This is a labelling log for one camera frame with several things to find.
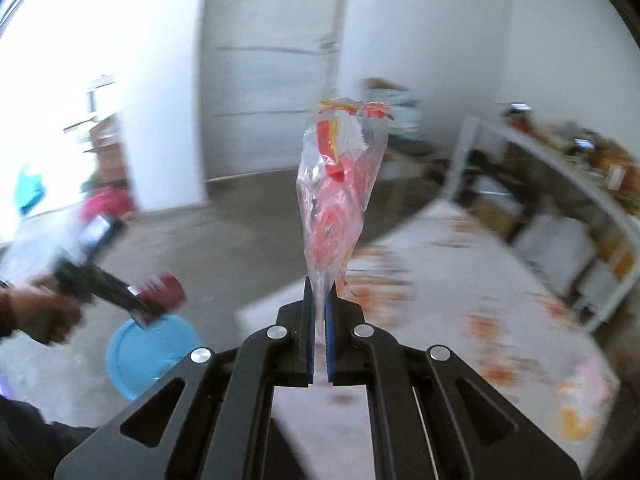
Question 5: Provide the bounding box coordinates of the floral tablecloth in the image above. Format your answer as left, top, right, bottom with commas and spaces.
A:
234, 199, 622, 480

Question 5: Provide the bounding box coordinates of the red drink can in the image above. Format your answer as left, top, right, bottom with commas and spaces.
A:
128, 273, 186, 327

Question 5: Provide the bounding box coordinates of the white metal desk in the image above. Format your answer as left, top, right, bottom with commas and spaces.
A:
442, 116, 639, 333

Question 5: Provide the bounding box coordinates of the clear cake wrapper bag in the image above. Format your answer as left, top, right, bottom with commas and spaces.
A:
296, 99, 393, 306

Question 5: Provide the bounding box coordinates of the person left hand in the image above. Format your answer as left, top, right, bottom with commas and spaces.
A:
1, 283, 82, 344

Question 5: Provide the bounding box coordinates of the wooden chair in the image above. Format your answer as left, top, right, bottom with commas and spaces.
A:
362, 78, 436, 181

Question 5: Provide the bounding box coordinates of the red bag on floor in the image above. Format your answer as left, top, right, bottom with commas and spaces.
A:
80, 188, 134, 223

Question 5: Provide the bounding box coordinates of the blue trash basket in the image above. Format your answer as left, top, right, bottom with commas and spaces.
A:
106, 315, 201, 401

